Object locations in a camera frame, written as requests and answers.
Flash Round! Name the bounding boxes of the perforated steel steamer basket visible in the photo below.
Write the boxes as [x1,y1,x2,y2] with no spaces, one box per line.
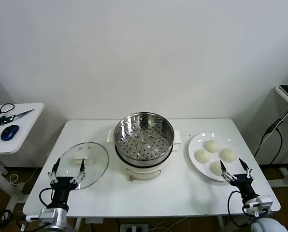
[106,111,183,167]

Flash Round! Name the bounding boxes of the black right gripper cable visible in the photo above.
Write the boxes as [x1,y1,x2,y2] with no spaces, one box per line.
[228,190,246,228]

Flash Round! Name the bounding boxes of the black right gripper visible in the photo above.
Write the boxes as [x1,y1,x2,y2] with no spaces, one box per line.
[219,158,259,202]

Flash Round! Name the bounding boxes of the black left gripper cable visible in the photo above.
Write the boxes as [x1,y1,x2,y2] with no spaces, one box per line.
[39,188,54,208]

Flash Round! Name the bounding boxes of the blue computer mouse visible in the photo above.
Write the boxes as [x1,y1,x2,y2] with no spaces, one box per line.
[0,125,20,141]

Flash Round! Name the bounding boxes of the white side table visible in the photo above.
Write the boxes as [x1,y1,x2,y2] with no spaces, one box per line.
[0,102,45,203]

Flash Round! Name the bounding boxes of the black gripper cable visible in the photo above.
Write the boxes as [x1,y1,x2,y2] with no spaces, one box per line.
[39,188,54,208]
[228,190,246,228]

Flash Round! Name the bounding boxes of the white electric cooker pot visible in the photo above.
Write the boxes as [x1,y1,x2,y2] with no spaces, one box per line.
[115,141,181,182]

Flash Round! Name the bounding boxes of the white steamed baozi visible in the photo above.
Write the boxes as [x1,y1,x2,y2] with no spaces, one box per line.
[210,160,228,175]
[219,147,237,162]
[204,140,219,153]
[194,149,212,164]

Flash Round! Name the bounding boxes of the black floor cable bundle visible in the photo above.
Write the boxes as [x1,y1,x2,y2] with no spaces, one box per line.
[0,209,29,232]

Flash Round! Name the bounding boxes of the round glass pot lid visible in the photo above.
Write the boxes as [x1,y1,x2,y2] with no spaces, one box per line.
[55,142,110,190]

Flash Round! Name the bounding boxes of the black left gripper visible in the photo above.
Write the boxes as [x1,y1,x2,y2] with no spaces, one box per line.
[48,158,87,208]

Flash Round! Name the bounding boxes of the white round plate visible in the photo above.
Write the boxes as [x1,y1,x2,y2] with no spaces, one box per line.
[187,132,246,182]

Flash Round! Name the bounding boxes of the black cable with adapter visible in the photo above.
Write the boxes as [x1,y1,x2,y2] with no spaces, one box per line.
[252,103,288,165]

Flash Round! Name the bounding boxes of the white floor cable loop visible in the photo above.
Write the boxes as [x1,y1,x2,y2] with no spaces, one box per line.
[9,166,40,187]

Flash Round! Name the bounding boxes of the black handled scissors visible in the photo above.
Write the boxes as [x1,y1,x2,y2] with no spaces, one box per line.
[0,103,35,121]

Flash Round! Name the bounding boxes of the small green circuit board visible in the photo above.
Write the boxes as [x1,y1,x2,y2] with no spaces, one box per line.
[0,115,14,126]

